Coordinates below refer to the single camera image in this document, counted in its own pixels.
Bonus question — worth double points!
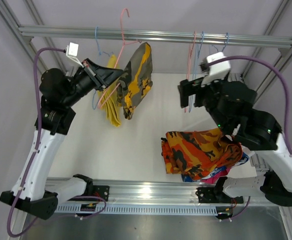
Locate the blue hanger with orange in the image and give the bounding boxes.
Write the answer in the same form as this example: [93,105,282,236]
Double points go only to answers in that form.
[208,32,231,55]

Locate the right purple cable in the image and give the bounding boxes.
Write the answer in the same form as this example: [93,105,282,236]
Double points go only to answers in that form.
[207,55,292,176]

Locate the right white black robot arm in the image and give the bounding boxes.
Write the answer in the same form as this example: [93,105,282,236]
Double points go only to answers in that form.
[177,78,292,207]

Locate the orange camouflage trousers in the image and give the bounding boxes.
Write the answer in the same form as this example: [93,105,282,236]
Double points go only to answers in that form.
[161,128,243,181]

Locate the blue white patterned trousers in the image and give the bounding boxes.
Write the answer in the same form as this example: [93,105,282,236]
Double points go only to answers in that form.
[181,153,249,183]

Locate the pink hanger with camouflage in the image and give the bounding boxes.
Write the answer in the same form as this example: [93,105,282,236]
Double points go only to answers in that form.
[97,8,141,109]

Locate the pink wire hanger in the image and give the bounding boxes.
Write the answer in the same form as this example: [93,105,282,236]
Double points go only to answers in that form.
[184,31,197,113]

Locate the blue hanger with blue trousers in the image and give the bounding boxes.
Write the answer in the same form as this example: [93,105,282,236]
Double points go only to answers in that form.
[188,31,205,113]

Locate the yellow trousers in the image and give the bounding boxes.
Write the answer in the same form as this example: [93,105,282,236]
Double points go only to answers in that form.
[97,54,123,128]

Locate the pink trousers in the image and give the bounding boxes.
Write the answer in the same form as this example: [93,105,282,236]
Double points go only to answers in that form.
[200,169,230,184]

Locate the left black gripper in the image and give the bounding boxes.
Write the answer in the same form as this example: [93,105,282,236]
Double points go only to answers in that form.
[61,58,124,108]

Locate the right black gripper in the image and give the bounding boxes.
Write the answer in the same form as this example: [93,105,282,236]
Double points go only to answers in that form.
[177,74,231,133]

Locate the aluminium hanging rail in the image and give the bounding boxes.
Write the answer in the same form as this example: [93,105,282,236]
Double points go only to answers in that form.
[18,25,292,49]

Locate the aluminium frame structure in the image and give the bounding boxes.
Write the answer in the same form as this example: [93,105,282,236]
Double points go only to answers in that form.
[0,0,292,240]

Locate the white slotted cable duct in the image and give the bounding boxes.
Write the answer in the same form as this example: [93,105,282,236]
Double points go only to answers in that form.
[55,203,218,216]

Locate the green camouflage trousers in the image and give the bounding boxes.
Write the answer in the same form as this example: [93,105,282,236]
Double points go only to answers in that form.
[116,42,153,120]

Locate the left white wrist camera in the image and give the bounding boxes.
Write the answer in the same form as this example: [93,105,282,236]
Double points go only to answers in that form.
[65,42,83,67]

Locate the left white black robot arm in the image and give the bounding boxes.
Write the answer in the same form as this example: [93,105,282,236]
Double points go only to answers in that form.
[0,58,124,220]

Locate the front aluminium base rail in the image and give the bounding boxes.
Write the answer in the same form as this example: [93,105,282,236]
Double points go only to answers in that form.
[17,177,291,206]

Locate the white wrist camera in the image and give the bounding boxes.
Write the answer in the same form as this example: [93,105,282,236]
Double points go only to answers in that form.
[65,42,83,67]
[199,52,231,88]

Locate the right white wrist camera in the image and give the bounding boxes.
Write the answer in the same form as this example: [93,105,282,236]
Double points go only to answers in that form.
[199,52,231,88]

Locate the light blue hanger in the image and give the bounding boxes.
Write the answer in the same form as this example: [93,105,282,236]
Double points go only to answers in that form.
[91,26,114,110]

